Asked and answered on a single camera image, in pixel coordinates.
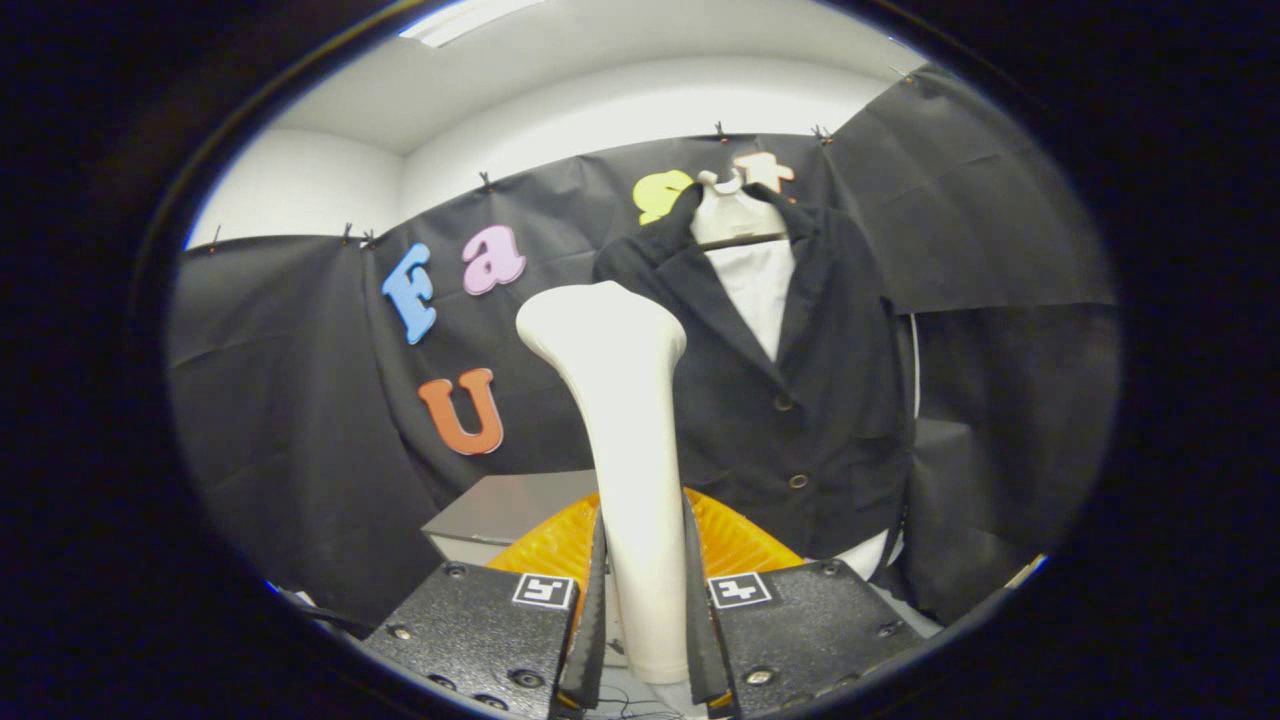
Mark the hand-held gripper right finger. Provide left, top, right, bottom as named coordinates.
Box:
left=682, top=488, right=927, bottom=719

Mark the black jacket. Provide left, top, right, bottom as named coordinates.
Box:
left=592, top=183, right=917, bottom=561

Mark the white garment steamer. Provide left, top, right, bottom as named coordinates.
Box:
left=515, top=282, right=691, bottom=686

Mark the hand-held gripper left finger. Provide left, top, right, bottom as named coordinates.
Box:
left=362, top=490, right=609, bottom=720

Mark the black backdrop cloth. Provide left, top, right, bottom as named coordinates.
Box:
left=168, top=65, right=1121, bottom=631

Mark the grey cabinet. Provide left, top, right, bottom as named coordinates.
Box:
left=420, top=470, right=601, bottom=567

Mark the white mannequin torso with stand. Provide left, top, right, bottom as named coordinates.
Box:
left=690, top=170, right=893, bottom=583

